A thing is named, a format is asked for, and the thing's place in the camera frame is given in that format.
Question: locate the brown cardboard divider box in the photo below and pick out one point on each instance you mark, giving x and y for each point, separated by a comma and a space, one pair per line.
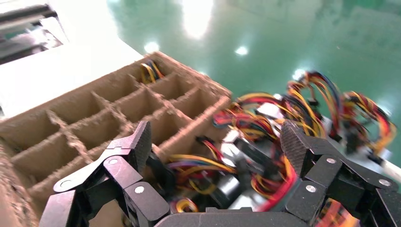
94, 103

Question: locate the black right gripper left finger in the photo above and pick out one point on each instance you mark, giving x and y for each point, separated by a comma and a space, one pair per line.
125, 169

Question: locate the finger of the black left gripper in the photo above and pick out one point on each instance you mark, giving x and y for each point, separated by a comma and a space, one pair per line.
28, 13
22, 53

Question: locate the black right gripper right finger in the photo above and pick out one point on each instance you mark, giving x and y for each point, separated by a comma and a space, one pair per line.
325, 169

